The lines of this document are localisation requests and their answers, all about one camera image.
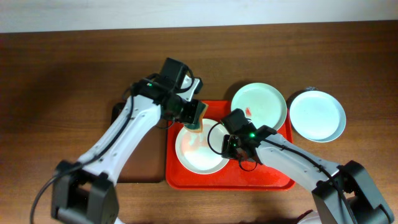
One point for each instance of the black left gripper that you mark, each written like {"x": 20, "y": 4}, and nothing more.
{"x": 193, "y": 112}

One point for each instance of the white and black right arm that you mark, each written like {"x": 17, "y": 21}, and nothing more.
{"x": 342, "y": 193}

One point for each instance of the white plate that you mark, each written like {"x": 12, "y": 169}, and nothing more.
{"x": 194, "y": 153}

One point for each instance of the green and yellow sponge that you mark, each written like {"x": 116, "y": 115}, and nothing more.
{"x": 199, "y": 121}

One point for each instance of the light green plate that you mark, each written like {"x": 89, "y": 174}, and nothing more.
{"x": 262, "y": 104}

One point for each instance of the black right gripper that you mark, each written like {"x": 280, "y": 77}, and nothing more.
{"x": 227, "y": 149}

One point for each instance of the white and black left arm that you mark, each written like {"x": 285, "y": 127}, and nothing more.
{"x": 85, "y": 191}

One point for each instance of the red plastic tray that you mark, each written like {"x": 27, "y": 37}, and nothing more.
{"x": 230, "y": 177}

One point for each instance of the light blue plate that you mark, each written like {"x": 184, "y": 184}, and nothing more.
{"x": 317, "y": 116}

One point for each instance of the brown tray with black rim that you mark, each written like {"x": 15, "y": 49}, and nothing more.
{"x": 147, "y": 163}

